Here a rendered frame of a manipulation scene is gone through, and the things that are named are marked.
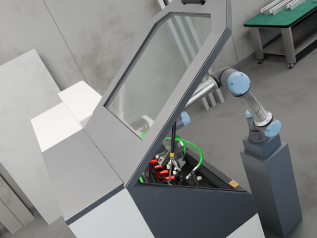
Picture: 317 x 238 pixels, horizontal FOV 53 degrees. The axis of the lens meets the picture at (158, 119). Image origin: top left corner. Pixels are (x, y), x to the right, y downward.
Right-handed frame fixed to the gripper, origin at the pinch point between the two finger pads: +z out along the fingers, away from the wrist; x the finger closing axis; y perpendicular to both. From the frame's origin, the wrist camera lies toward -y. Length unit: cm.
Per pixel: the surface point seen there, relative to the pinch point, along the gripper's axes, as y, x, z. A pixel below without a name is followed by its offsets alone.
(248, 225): 14, -35, 34
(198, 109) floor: 127, 219, 112
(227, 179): 20.8, -15.4, 15.2
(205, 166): 19.3, 4.9, 15.1
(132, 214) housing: -38, -35, -23
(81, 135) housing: -37, 27, -41
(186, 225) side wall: -18.4, -35.0, 3.0
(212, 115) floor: 128, 187, 112
